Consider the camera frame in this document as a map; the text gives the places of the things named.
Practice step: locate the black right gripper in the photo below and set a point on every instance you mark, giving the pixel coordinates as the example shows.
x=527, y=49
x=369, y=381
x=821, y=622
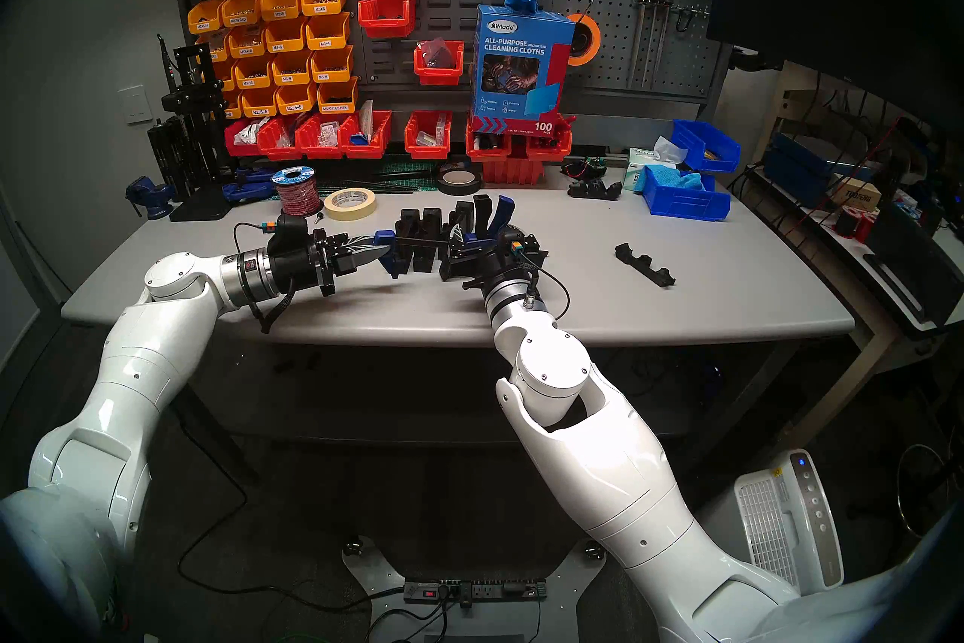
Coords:
x=493, y=272

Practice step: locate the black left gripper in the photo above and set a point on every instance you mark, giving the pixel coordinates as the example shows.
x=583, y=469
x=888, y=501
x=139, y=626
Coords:
x=297, y=268

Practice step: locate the blue black bar clamp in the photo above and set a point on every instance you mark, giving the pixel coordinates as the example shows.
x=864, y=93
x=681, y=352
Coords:
x=390, y=261

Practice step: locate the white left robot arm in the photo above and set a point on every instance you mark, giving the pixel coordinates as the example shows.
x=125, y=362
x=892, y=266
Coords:
x=113, y=363

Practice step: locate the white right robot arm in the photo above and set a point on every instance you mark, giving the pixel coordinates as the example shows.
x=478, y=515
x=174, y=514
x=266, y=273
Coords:
x=602, y=438

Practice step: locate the black 3D printed piece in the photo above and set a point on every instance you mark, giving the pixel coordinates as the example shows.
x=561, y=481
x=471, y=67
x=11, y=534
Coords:
x=410, y=223
x=447, y=227

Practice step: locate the black printed clip block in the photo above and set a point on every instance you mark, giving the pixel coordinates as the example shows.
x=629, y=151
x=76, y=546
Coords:
x=595, y=189

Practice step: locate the blue hand clamp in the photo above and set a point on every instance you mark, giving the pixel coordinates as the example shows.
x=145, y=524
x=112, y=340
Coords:
x=248, y=188

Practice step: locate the beige masking tape roll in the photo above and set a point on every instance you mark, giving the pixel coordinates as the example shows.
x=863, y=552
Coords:
x=350, y=213

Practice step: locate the black tape roll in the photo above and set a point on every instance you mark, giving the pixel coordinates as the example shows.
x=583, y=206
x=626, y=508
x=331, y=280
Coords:
x=459, y=189

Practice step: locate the stacked red storage bins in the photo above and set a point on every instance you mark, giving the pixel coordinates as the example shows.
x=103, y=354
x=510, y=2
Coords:
x=512, y=171

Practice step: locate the red storage bin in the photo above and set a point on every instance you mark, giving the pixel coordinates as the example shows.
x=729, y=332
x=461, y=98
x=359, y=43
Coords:
x=365, y=150
x=438, y=75
x=428, y=152
x=277, y=152
x=550, y=150
x=232, y=148
x=385, y=25
x=320, y=152
x=488, y=153

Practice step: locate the green cutting mat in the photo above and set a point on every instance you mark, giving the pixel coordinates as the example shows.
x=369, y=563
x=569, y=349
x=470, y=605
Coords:
x=410, y=171

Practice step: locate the green white tissue box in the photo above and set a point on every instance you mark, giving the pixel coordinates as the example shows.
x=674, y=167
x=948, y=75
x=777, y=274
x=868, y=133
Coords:
x=644, y=171

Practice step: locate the blue cleaning cloths box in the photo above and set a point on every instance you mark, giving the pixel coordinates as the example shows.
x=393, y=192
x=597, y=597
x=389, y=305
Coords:
x=520, y=69

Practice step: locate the blue cloth in bin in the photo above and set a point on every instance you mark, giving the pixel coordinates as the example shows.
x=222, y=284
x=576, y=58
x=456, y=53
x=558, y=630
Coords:
x=678, y=180

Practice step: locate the blue plastic storage bin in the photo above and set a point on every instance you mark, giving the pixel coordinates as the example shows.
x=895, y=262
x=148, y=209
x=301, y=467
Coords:
x=685, y=206
x=708, y=152

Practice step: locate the black tool stand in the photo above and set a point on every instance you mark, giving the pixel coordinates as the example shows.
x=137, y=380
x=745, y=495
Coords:
x=192, y=122

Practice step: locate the blue bench vise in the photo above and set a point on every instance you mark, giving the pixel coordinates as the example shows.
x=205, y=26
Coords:
x=151, y=195

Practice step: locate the orange tape roll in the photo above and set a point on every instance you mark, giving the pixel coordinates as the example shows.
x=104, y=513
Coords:
x=595, y=39

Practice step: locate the blue equipment case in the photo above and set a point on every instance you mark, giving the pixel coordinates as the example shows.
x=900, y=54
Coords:
x=798, y=171

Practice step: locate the white side desk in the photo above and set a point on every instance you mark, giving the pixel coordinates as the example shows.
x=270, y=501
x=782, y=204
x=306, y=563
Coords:
x=821, y=227

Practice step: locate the black power strip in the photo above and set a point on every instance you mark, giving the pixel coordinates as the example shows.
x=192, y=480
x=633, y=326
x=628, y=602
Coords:
x=474, y=590

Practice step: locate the small cardboard box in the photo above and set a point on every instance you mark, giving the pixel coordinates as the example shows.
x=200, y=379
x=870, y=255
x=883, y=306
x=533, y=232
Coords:
x=857, y=195

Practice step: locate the red thread spool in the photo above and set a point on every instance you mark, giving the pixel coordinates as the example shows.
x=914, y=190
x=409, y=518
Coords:
x=864, y=225

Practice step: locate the black flat device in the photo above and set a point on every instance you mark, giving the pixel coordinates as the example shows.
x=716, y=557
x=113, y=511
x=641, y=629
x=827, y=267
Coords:
x=915, y=265

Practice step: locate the white air purifier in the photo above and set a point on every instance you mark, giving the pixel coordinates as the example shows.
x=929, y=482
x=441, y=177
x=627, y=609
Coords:
x=813, y=528

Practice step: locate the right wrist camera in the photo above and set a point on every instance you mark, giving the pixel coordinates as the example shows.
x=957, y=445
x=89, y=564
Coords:
x=514, y=241

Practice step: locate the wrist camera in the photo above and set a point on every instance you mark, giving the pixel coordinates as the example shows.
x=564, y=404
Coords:
x=514, y=241
x=286, y=231

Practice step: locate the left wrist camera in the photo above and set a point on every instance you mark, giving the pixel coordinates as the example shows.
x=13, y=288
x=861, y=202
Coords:
x=286, y=231

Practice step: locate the black printed notched bracket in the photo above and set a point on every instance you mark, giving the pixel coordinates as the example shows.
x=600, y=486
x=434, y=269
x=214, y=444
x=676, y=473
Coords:
x=644, y=265

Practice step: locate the white light switch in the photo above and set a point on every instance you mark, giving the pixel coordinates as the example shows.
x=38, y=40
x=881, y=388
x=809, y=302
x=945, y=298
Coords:
x=135, y=104

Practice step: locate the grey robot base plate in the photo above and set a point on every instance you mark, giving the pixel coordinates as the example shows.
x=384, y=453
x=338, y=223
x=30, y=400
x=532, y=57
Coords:
x=376, y=570

